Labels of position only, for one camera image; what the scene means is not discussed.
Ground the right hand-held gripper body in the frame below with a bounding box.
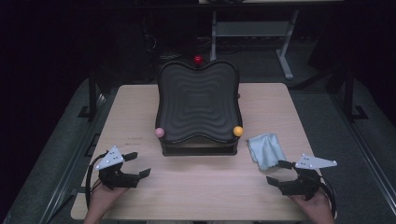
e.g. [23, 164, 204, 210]
[279, 153, 338, 201]

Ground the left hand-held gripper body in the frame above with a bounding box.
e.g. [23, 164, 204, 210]
[95, 146, 141, 190]

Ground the light blue cloth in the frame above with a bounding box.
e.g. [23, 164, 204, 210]
[247, 133, 288, 172]

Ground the black wavy tray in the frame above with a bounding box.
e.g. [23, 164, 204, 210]
[154, 59, 245, 157]

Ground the person's left hand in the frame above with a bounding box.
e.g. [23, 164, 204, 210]
[87, 182, 129, 218]

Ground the person's right hand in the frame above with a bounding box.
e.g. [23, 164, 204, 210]
[290, 190, 336, 224]

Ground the grey metal stand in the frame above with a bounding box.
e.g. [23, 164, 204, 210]
[210, 8, 300, 81]

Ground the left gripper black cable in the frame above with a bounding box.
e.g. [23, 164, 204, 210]
[85, 152, 108, 209]

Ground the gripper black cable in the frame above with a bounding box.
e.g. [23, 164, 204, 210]
[319, 182, 338, 218]
[85, 152, 108, 209]

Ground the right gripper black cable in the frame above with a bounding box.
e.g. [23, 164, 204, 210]
[319, 182, 338, 218]

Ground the grey metal rail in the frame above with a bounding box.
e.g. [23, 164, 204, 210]
[40, 92, 106, 224]
[330, 92, 396, 216]

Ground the black metal post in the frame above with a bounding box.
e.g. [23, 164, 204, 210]
[78, 69, 98, 120]
[345, 66, 369, 122]

